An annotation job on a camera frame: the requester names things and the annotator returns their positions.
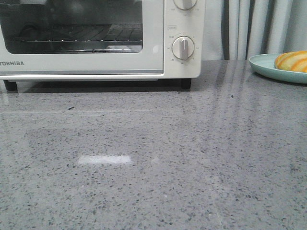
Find metal wire oven rack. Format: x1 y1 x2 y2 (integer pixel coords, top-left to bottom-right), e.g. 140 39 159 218
4 24 143 54

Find lower oven timer knob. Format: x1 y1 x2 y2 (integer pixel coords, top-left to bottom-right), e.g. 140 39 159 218
172 36 194 60

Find white toaster oven body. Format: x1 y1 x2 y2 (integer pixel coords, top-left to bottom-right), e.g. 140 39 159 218
0 0 205 91

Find oven glass door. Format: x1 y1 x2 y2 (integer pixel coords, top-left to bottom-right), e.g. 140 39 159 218
0 0 164 75

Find teal round plate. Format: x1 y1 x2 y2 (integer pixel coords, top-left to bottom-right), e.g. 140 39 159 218
249 54 307 84

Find upper oven knob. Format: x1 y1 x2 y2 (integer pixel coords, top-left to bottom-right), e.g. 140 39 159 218
173 0 197 10

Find striped croissant bread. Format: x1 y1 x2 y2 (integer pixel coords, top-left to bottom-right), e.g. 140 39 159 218
274 50 307 73

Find grey curtain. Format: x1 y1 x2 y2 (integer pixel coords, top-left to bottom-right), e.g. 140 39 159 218
202 0 307 60

